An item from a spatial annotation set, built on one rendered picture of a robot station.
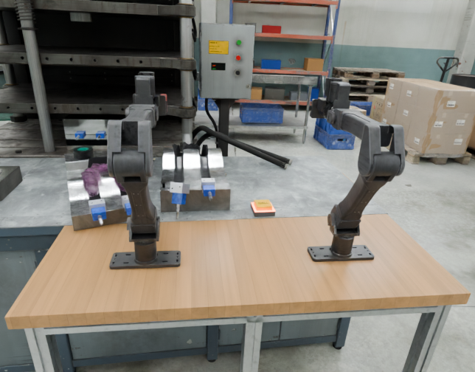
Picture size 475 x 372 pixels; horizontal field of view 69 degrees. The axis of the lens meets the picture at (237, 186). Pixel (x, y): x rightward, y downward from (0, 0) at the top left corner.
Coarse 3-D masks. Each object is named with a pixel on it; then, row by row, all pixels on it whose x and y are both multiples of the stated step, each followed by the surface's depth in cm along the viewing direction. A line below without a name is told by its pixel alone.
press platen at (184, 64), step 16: (0, 48) 192; (16, 48) 198; (48, 48) 210; (64, 48) 218; (80, 48) 225; (96, 48) 233; (112, 48) 242; (80, 64) 178; (96, 64) 179; (112, 64) 180; (128, 64) 181; (144, 64) 183; (160, 64) 184; (176, 64) 179; (192, 64) 178
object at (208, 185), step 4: (204, 180) 130; (208, 180) 129; (212, 180) 130; (204, 184) 128; (208, 184) 129; (212, 184) 129; (204, 188) 126; (208, 188) 126; (212, 188) 126; (204, 192) 125; (208, 192) 125; (212, 192) 126
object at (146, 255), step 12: (120, 252) 104; (132, 252) 104; (144, 252) 97; (156, 252) 101; (168, 252) 105; (180, 252) 105; (120, 264) 99; (132, 264) 99; (144, 264) 99; (156, 264) 99; (168, 264) 100; (180, 264) 101
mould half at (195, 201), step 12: (168, 156) 151; (192, 156) 152; (216, 156) 154; (168, 168) 146; (192, 168) 148; (216, 168) 149; (168, 180) 135; (192, 180) 136; (216, 180) 137; (168, 192) 127; (192, 192) 128; (216, 192) 130; (228, 192) 130; (168, 204) 129; (180, 204) 129; (192, 204) 130; (204, 204) 131; (216, 204) 132; (228, 204) 132
